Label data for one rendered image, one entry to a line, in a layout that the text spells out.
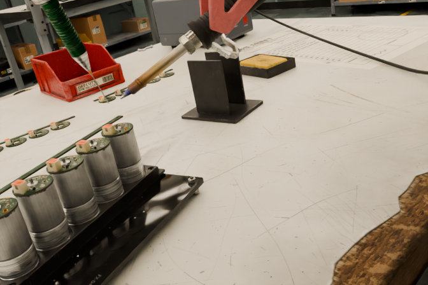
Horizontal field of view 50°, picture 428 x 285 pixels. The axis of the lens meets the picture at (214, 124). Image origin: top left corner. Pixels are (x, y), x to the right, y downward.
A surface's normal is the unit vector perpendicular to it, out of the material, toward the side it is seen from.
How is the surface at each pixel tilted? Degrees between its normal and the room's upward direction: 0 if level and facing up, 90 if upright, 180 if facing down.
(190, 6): 90
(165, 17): 90
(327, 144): 0
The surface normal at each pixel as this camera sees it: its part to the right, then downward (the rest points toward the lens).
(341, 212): -0.18, -0.91
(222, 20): 0.22, 0.47
